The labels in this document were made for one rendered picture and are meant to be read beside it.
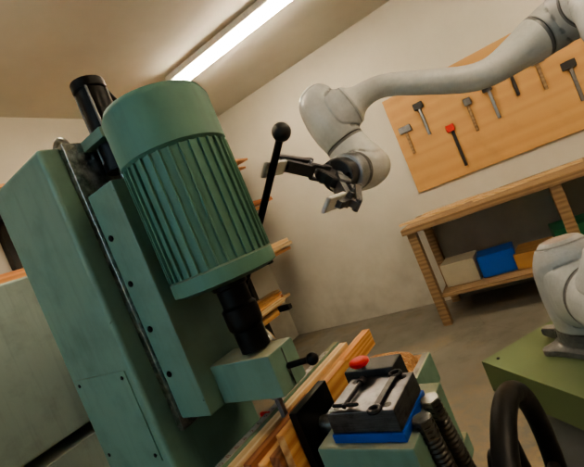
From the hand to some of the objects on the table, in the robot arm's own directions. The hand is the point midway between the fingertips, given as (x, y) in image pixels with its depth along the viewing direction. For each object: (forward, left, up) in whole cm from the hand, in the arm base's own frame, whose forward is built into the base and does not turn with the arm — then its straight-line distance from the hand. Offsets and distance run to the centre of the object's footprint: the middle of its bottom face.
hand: (297, 186), depth 72 cm
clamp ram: (+14, +9, -39) cm, 43 cm away
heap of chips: (-6, -6, -40) cm, 41 cm away
